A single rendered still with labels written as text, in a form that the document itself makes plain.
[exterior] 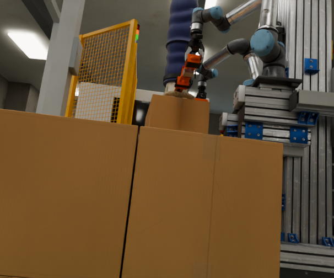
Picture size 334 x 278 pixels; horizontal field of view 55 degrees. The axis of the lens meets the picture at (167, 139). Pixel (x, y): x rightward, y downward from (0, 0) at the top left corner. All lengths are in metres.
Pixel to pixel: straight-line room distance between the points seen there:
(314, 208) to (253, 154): 1.07
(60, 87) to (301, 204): 2.17
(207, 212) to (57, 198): 0.38
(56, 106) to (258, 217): 2.36
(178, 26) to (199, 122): 0.85
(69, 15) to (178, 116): 1.65
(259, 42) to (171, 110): 0.75
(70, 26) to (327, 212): 2.59
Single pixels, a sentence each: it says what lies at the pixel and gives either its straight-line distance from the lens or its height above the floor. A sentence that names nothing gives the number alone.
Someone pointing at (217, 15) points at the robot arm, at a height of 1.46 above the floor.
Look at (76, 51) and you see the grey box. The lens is 3.12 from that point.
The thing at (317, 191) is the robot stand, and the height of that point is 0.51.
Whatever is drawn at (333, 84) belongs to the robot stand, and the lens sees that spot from 2.09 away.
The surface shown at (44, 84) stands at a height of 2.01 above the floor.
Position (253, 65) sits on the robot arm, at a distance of 2.54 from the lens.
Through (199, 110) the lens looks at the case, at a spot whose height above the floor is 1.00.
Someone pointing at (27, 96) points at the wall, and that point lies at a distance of 11.93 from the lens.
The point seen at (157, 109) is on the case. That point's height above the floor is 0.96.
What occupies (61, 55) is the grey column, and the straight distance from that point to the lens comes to 3.14.
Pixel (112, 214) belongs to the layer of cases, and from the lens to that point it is 0.83.
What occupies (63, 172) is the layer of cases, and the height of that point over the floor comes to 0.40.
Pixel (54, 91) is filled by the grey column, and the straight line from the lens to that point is 3.03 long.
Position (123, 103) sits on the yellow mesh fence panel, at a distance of 2.99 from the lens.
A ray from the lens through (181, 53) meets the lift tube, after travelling 2.53.
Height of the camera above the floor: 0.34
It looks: 12 degrees up
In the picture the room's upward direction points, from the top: 6 degrees clockwise
